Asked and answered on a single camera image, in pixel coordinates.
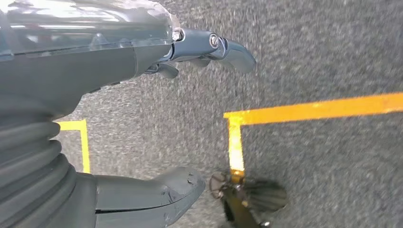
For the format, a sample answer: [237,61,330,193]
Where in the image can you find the yellow floor tape square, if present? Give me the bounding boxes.
[222,92,403,185]

